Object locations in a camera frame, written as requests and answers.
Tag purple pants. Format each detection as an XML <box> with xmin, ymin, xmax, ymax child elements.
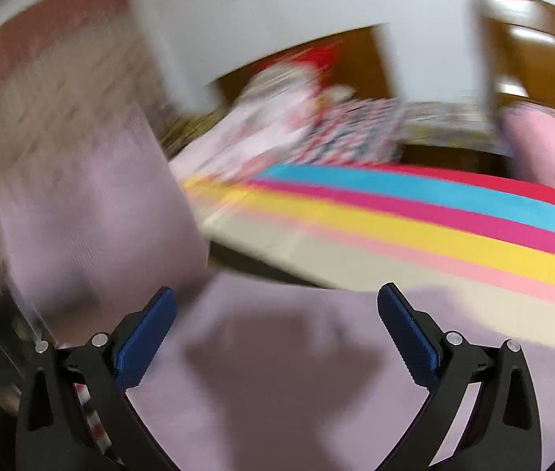
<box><xmin>0</xmin><ymin>103</ymin><xmax>555</xmax><ymax>471</ymax></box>

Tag red embroidered pillow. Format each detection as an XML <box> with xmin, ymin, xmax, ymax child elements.
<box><xmin>301</xmin><ymin>43</ymin><xmax>343</xmax><ymax>90</ymax></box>

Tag nightstand with patterned cover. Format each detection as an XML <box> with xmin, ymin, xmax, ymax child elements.
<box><xmin>398</xmin><ymin>100</ymin><xmax>510</xmax><ymax>154</ymax></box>

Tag carved glossy wooden headboard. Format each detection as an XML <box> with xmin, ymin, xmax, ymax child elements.
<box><xmin>474</xmin><ymin>0</ymin><xmax>555</xmax><ymax>110</ymax></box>

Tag pink pillow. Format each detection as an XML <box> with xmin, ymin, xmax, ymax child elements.
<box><xmin>500</xmin><ymin>103</ymin><xmax>555</xmax><ymax>193</ymax></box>

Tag grey zigzag patterned pillow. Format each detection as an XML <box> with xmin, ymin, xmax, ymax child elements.
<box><xmin>247</xmin><ymin>65</ymin><xmax>318</xmax><ymax>105</ymax></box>

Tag plain dark wooden headboard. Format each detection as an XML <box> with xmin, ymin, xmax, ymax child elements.
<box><xmin>214</xmin><ymin>27</ymin><xmax>397</xmax><ymax>105</ymax></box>

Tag pink floral quilt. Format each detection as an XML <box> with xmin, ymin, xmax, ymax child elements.
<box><xmin>170</xmin><ymin>91</ymin><xmax>327</xmax><ymax>183</ymax></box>

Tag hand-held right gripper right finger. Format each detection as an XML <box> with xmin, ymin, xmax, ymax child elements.
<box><xmin>377</xmin><ymin>282</ymin><xmax>543</xmax><ymax>471</ymax></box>

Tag pink floral curtain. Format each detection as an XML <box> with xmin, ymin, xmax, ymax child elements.
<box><xmin>0</xmin><ymin>0</ymin><xmax>170</xmax><ymax>268</ymax></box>

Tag colourful striped blanket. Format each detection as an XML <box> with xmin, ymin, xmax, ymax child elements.
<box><xmin>182</xmin><ymin>163</ymin><xmax>555</xmax><ymax>313</ymax></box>

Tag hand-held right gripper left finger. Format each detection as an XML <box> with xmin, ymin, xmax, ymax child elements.
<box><xmin>15</xmin><ymin>286</ymin><xmax>177</xmax><ymax>471</ymax></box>

